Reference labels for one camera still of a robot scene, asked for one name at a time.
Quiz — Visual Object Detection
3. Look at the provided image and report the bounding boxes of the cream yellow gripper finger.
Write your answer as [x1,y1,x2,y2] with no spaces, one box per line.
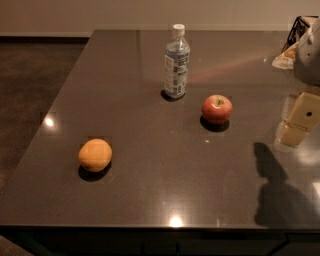
[277,91,320,147]

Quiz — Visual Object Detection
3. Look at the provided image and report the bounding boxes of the clear blue-labelled plastic bottle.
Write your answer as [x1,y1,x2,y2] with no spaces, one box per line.
[164,24,191,99]

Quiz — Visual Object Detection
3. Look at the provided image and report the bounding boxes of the crumpled white wrapper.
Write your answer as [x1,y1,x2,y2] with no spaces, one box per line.
[272,43,298,70]

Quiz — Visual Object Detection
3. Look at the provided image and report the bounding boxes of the red apple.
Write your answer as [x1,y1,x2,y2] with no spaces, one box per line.
[201,95,233,125]

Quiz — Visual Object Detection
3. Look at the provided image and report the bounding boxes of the orange fruit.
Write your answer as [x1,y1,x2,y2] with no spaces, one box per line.
[78,139,112,172]

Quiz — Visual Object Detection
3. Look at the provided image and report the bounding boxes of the black wire basket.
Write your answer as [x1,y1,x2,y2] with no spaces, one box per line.
[287,16,318,46]

